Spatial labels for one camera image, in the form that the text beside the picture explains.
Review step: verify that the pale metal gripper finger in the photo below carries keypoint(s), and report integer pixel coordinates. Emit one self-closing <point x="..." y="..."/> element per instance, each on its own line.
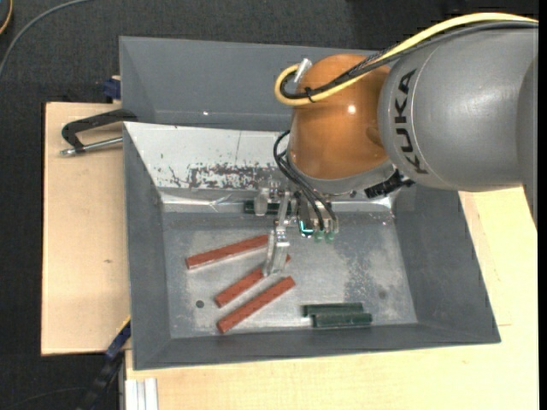
<point x="278" y="256"/>
<point x="261" y="205"/>

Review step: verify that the red-brown flat block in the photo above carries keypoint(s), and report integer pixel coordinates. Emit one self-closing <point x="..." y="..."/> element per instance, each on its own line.
<point x="256" y="305"/>
<point x="226" y="251"/>
<point x="239" y="288"/>

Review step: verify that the dark green flat block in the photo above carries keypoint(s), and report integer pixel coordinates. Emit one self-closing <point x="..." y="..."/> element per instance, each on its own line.
<point x="342" y="320"/>
<point x="333" y="308"/>

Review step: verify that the grey metal bin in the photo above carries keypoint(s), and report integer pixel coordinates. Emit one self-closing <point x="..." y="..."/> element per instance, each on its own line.
<point x="205" y="79"/>

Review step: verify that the pale wood board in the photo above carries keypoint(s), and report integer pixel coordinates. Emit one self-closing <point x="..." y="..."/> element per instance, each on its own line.
<point x="83" y="237"/>

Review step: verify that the black cylinder on white bracket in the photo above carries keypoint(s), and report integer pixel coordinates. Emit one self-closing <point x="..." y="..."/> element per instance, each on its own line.
<point x="382" y="187"/>

